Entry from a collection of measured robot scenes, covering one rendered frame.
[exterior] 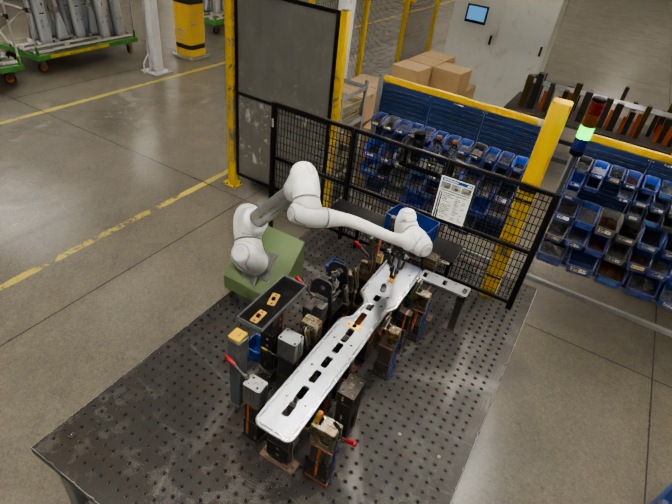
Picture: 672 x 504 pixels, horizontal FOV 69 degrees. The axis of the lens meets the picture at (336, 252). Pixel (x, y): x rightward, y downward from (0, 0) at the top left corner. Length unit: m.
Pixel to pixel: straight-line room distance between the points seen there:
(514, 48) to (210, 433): 7.58
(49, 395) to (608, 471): 3.55
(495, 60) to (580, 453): 6.55
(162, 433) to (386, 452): 1.01
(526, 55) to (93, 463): 7.93
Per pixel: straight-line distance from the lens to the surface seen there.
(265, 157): 5.09
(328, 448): 2.05
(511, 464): 3.47
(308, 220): 2.24
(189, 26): 9.67
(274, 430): 2.05
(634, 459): 3.93
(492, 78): 8.91
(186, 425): 2.45
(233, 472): 2.31
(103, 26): 9.77
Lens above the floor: 2.72
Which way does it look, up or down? 36 degrees down
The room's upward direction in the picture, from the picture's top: 8 degrees clockwise
